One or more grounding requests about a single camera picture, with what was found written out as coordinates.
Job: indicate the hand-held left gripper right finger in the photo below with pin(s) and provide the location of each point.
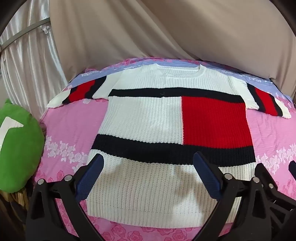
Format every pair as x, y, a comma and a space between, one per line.
207, 176

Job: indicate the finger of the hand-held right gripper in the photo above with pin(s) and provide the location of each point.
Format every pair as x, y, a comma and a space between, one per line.
266, 172
293, 167

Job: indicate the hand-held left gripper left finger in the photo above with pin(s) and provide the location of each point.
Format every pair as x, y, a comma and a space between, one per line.
89, 178

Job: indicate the white red black knit sweater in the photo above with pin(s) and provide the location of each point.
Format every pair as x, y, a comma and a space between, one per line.
148, 120

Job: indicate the pink floral bed sheet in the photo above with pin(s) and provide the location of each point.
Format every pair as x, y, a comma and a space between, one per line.
69, 129

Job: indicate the green pillow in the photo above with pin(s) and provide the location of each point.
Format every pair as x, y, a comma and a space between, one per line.
18, 150

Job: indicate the wicker basket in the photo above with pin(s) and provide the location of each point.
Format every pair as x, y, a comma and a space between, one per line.
13, 208

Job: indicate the white satin curtain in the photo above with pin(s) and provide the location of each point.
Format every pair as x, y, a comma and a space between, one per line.
30, 60

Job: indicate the beige hanging cloth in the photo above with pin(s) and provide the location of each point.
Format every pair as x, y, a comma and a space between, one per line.
161, 30

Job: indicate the grey metal rod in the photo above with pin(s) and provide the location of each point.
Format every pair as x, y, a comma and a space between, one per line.
20, 34

